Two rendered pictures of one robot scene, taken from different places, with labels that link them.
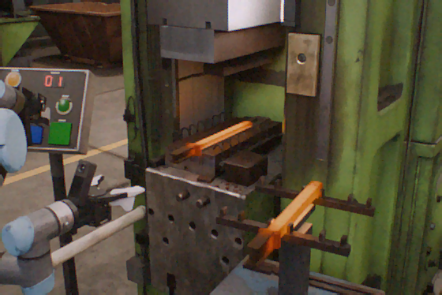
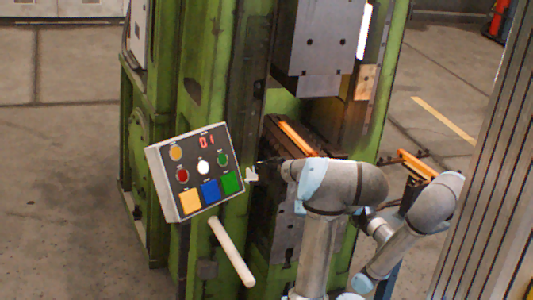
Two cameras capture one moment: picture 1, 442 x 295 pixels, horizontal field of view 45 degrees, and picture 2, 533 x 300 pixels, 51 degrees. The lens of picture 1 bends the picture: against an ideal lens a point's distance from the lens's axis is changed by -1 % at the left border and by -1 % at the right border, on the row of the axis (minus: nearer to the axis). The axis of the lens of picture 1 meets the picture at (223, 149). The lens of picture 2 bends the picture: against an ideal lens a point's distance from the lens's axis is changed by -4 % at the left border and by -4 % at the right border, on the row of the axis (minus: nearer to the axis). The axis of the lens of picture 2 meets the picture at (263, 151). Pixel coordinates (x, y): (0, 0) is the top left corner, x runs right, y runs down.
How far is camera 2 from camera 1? 2.34 m
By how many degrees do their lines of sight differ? 57
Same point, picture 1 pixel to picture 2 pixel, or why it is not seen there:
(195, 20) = (329, 69)
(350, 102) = (383, 98)
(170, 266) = (289, 243)
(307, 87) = (366, 94)
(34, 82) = (192, 148)
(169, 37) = (305, 83)
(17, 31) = not seen: outside the picture
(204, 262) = not seen: hidden behind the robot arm
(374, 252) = not seen: hidden behind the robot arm
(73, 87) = (221, 140)
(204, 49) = (332, 87)
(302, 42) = (368, 70)
